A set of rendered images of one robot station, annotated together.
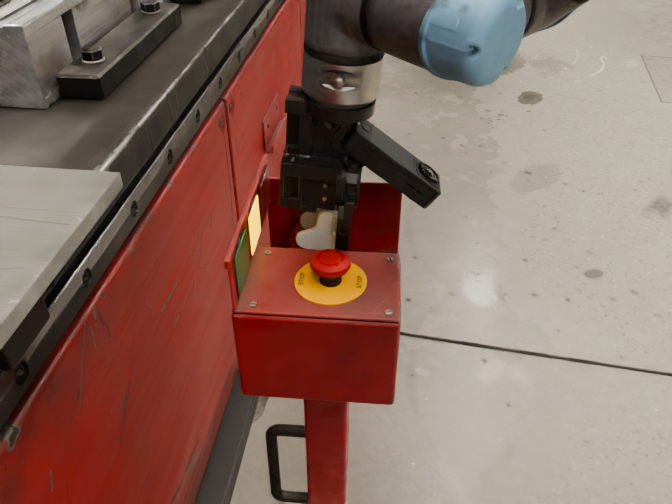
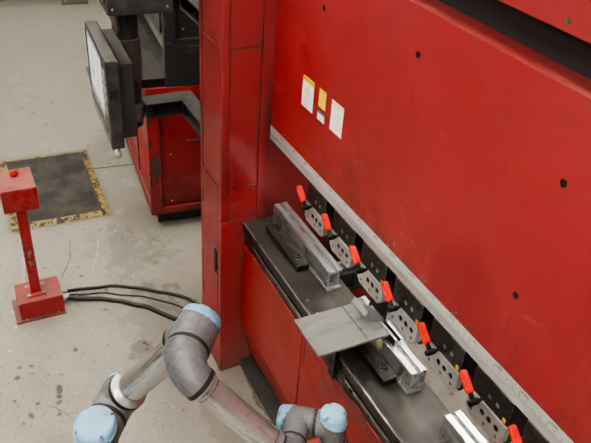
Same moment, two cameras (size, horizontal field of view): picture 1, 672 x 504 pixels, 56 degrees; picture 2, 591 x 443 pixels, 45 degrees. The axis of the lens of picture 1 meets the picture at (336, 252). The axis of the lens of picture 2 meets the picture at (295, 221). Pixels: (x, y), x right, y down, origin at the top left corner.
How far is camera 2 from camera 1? 2.29 m
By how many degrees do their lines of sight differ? 102
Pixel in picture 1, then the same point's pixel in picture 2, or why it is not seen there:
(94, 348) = (362, 426)
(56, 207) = (317, 345)
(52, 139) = (414, 423)
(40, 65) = (444, 430)
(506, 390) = not seen: outside the picture
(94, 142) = (401, 427)
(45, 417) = (348, 403)
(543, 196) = not seen: outside the picture
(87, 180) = (321, 352)
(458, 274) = not seen: outside the picture
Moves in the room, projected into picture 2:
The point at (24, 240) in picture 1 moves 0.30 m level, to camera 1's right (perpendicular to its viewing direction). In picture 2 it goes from (314, 339) to (232, 373)
